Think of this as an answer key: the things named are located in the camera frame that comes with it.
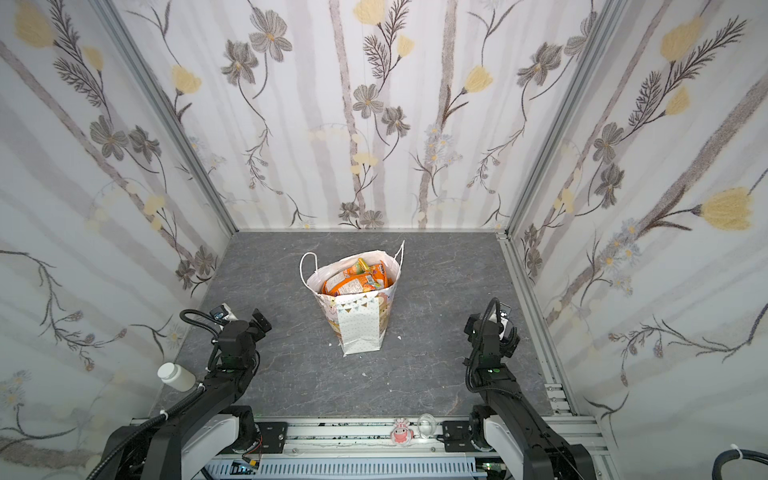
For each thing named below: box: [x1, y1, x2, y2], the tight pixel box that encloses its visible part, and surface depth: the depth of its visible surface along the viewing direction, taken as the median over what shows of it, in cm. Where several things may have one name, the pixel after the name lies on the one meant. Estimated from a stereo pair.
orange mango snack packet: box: [343, 258, 392, 291], surface depth 83 cm
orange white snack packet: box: [321, 272, 379, 296], surface depth 79 cm
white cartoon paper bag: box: [299, 240, 406, 356], surface depth 80 cm
